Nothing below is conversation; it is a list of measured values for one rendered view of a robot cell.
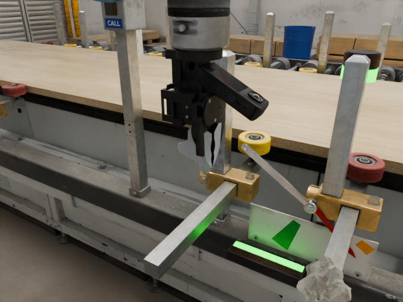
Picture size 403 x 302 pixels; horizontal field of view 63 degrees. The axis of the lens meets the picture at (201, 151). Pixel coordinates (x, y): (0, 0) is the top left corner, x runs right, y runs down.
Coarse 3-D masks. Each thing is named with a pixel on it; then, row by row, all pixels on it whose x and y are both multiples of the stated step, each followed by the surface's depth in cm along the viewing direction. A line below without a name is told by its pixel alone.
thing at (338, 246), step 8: (352, 184) 70; (360, 184) 70; (360, 192) 67; (344, 208) 62; (344, 216) 60; (352, 216) 60; (336, 224) 58; (344, 224) 58; (352, 224) 58; (336, 232) 56; (344, 232) 56; (352, 232) 56; (336, 240) 54; (344, 240) 54; (328, 248) 53; (336, 248) 53; (344, 248) 53; (328, 256) 51; (336, 256) 51; (344, 256) 51; (336, 264) 49; (344, 264) 53
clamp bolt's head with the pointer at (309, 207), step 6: (312, 198) 66; (306, 204) 65; (306, 210) 65; (312, 210) 65; (318, 210) 66; (318, 216) 66; (324, 216) 66; (324, 222) 66; (330, 228) 66; (348, 252) 66
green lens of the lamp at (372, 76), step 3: (342, 66) 60; (342, 69) 60; (342, 72) 60; (369, 72) 57; (372, 72) 57; (375, 72) 58; (369, 75) 57; (372, 75) 57; (375, 75) 58; (369, 78) 58; (372, 78) 58; (375, 78) 58; (366, 81) 58; (369, 81) 58; (372, 81) 58
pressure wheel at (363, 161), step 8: (352, 160) 70; (360, 160) 70; (368, 160) 70; (376, 160) 70; (352, 168) 69; (360, 168) 68; (368, 168) 67; (376, 168) 67; (352, 176) 69; (360, 176) 68; (368, 176) 68; (376, 176) 68
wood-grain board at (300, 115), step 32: (0, 64) 170; (32, 64) 170; (64, 64) 170; (96, 64) 170; (160, 64) 170; (64, 96) 121; (96, 96) 116; (160, 96) 116; (288, 96) 116; (320, 96) 116; (384, 96) 116; (256, 128) 89; (288, 128) 89; (320, 128) 89; (384, 128) 89; (384, 160) 72
